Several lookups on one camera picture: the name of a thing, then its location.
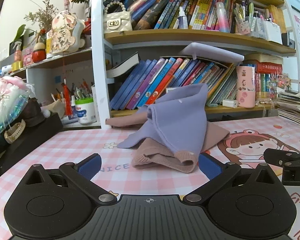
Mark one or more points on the cream quilted handbag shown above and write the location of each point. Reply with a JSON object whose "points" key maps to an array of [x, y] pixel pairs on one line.
{"points": [[117, 22]]}

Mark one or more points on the brown plush toy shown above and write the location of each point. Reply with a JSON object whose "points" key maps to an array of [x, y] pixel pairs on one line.
{"points": [[33, 112]]}

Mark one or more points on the lucky cat figurine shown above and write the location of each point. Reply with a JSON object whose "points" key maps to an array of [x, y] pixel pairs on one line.
{"points": [[62, 35]]}

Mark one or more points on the pink pen holder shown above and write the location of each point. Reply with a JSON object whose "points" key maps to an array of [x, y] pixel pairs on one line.
{"points": [[243, 26]]}

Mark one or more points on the cream wrist watch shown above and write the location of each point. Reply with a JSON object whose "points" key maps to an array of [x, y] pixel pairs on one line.
{"points": [[15, 132]]}

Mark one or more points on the row of colourful children's books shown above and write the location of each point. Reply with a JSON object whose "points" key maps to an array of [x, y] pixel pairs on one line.
{"points": [[160, 80]]}

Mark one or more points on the yellow ribbon roll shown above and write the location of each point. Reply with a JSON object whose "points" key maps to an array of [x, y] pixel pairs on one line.
{"points": [[17, 66]]}

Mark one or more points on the dried flower bunch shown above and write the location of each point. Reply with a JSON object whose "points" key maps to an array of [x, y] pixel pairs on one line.
{"points": [[43, 17]]}

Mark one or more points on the pink gradient bottle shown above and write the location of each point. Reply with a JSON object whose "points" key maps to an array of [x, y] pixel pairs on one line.
{"points": [[223, 17]]}

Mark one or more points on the black small stand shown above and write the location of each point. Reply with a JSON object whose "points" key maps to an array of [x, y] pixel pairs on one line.
{"points": [[287, 39]]}

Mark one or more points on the red thick dictionary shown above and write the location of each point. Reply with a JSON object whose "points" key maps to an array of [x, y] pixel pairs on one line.
{"points": [[268, 68]]}

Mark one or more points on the white wooden bookshelf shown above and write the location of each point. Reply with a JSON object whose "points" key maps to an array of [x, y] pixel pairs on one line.
{"points": [[98, 55]]}

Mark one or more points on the cream thick book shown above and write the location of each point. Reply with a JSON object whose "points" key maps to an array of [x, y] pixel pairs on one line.
{"points": [[263, 58]]}

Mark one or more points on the purple and pink sweater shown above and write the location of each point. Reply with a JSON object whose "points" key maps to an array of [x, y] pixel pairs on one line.
{"points": [[180, 120]]}

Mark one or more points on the beige pen cup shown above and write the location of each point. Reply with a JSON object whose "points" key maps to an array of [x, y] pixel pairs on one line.
{"points": [[56, 110]]}

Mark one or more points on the pink and white wrapped bouquet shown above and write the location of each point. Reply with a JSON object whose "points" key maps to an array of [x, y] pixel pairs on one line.
{"points": [[5, 100]]}

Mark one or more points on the white jar with green lid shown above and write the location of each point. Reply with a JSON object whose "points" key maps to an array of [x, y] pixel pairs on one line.
{"points": [[86, 112]]}

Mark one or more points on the red tassel ornament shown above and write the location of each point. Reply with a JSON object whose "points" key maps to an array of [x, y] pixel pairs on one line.
{"points": [[67, 100]]}

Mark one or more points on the upright thick books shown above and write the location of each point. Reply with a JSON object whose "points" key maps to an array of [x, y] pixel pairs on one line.
{"points": [[263, 86]]}

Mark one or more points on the red round doll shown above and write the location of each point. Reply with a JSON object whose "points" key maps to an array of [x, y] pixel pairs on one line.
{"points": [[38, 55]]}

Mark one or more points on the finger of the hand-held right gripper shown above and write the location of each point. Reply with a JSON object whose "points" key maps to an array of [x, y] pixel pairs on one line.
{"points": [[282, 157]]}

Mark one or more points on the black box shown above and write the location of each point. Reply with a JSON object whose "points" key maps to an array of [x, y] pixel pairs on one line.
{"points": [[35, 140]]}

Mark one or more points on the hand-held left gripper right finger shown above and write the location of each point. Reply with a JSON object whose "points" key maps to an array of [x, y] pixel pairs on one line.
{"points": [[208, 166]]}

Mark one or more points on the row of upright paperback books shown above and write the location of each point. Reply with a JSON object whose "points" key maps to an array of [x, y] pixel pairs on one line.
{"points": [[202, 10]]}

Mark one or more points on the pink sticker tumbler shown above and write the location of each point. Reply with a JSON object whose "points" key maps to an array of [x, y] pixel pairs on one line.
{"points": [[245, 87]]}

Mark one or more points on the black thick book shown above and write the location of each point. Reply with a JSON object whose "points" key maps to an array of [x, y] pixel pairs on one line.
{"points": [[122, 67]]}

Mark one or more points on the green leafy plant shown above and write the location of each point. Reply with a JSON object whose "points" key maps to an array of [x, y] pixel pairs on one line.
{"points": [[18, 32]]}

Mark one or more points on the stack of booklets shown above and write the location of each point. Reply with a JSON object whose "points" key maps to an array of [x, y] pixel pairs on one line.
{"points": [[293, 110]]}

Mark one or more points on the white charger plug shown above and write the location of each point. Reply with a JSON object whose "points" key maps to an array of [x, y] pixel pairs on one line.
{"points": [[230, 103]]}

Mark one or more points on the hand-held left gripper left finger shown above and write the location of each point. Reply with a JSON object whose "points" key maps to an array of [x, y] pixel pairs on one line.
{"points": [[90, 166]]}

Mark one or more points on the white spray bottle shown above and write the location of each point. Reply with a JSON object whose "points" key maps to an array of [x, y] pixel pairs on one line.
{"points": [[183, 20]]}

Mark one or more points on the bunch of pencils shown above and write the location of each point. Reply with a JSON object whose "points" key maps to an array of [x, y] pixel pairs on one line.
{"points": [[82, 92]]}

